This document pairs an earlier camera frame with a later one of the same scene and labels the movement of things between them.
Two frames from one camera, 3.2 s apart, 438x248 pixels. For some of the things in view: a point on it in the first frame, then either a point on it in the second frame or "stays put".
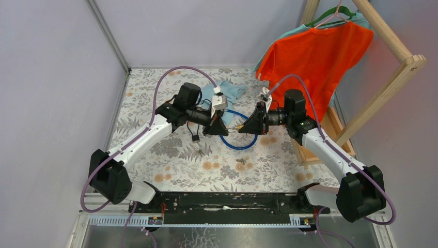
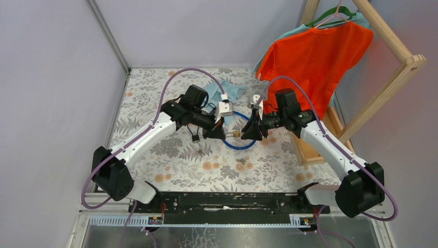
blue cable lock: x=243 y=115 stays put
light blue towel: x=229 y=91 stays put
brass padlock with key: x=237 y=127 → x=236 y=134
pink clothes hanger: x=335 y=14 stays put
